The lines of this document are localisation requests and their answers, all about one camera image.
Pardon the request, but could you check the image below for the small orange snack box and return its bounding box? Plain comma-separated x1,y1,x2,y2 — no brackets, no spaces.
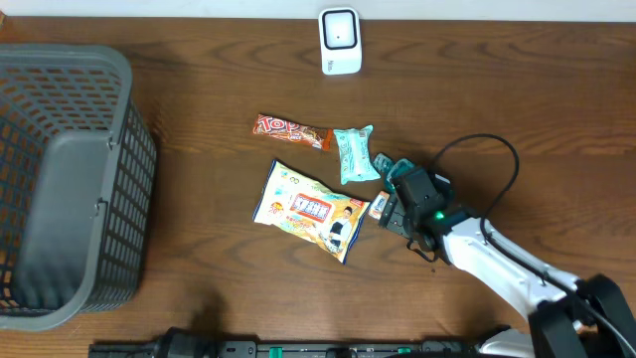
368,191,391,220

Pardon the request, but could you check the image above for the teal mouthwash bottle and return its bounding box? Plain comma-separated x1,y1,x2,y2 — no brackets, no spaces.
373,153,415,193

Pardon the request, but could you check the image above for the light teal wipes pack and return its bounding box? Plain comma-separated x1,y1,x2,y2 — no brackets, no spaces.
334,125,381,185

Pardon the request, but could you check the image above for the red Top chocolate bar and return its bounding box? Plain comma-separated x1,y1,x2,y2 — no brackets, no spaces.
252,114,334,151

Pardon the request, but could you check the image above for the yellow chips bag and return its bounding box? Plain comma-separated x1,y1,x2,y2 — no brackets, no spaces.
252,160,370,264

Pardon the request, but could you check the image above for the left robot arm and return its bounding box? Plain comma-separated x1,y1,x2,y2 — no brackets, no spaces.
152,327,218,358

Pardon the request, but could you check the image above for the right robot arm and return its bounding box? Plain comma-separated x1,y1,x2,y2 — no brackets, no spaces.
371,167,635,357

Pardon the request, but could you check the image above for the white barcode scanner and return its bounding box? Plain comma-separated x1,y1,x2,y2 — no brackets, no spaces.
318,7,363,76

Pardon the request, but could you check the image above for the grey plastic basket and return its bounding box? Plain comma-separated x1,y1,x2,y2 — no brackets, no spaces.
1,44,157,331

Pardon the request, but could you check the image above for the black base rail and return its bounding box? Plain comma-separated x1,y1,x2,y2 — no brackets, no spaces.
87,341,482,358

